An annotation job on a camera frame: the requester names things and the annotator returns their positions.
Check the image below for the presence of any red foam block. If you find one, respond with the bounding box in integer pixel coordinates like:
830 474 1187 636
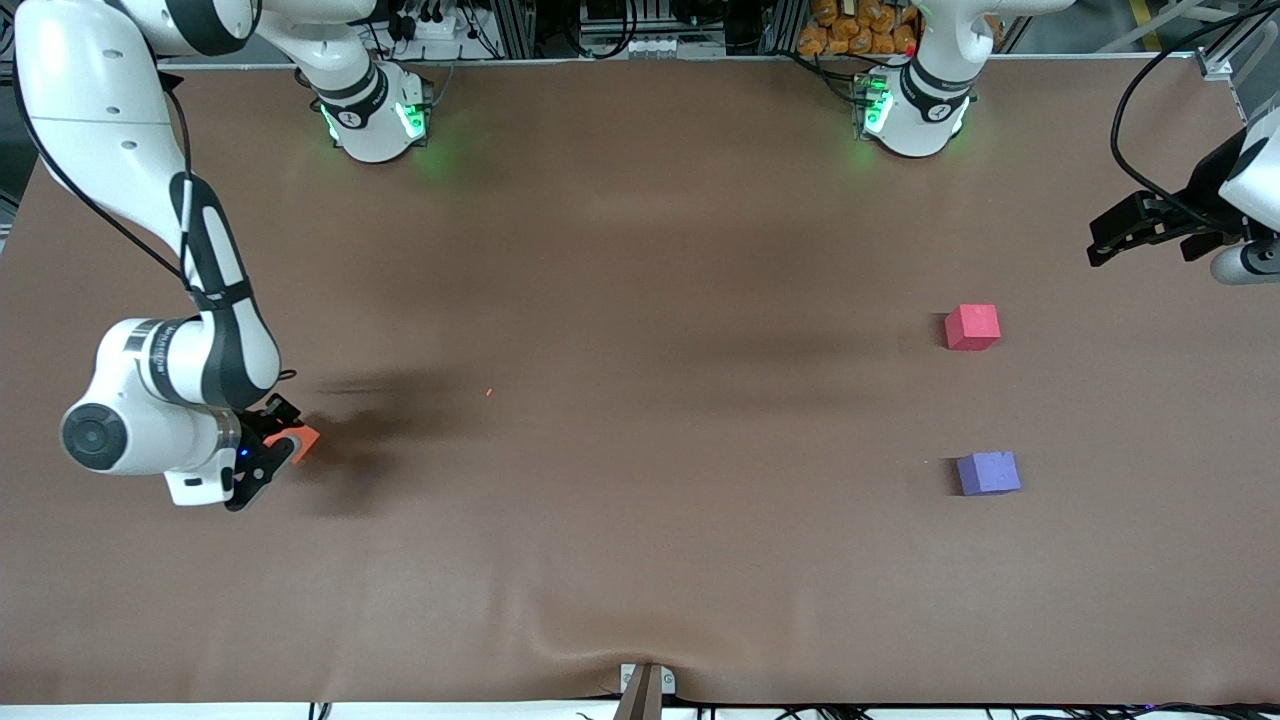
944 304 1001 352

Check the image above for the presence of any orange foam block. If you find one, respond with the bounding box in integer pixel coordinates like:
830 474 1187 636
265 425 321 467

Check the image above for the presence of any small metal edge bracket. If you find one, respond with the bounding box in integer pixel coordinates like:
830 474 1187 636
620 663 676 696

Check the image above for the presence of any pile of orange snack bags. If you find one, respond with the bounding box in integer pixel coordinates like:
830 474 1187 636
797 0 919 56

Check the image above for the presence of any brown table mat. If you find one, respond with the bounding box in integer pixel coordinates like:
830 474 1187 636
0 58 1280 706

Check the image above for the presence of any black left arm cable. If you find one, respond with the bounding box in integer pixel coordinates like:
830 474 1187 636
1112 5 1280 229

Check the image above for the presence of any white power strip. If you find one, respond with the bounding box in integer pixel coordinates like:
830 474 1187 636
395 10 461 41

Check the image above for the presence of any purple foam block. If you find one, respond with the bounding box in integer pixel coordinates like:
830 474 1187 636
956 451 1022 497

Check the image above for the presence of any white connector strip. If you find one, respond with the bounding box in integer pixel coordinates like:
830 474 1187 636
625 37 726 58

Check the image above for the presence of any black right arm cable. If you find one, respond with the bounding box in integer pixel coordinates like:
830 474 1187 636
12 60 201 296

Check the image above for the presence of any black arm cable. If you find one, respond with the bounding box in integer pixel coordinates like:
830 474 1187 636
1112 5 1280 229
12 60 201 296

